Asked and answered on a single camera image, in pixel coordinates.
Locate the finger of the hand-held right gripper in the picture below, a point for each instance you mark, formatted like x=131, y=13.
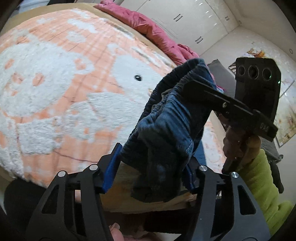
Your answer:
x=208, y=92

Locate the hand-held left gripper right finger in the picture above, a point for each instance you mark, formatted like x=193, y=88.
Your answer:
x=188, y=179

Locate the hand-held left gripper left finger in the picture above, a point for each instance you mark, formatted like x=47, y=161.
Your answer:
x=112, y=169

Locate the blue pants with lace trim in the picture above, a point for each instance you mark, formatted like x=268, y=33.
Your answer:
x=166, y=129

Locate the person's right forearm green sleeve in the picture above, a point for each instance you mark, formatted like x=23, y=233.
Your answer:
x=263, y=185

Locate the person's right hand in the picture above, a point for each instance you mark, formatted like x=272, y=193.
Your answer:
x=234, y=139

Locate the person's left hand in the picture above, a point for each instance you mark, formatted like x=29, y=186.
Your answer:
x=116, y=231

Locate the grey quilted headboard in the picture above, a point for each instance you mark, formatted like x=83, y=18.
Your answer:
x=222, y=74

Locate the pink duvet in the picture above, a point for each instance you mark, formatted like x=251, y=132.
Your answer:
x=159, y=34

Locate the white wardrobe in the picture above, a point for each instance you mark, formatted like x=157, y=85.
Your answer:
x=185, y=16

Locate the peach and white fleece blanket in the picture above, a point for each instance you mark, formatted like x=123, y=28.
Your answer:
x=57, y=92

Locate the floral wall picture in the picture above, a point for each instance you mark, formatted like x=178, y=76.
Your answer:
x=255, y=52

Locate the framed wall picture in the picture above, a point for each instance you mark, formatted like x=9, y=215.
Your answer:
x=288, y=115

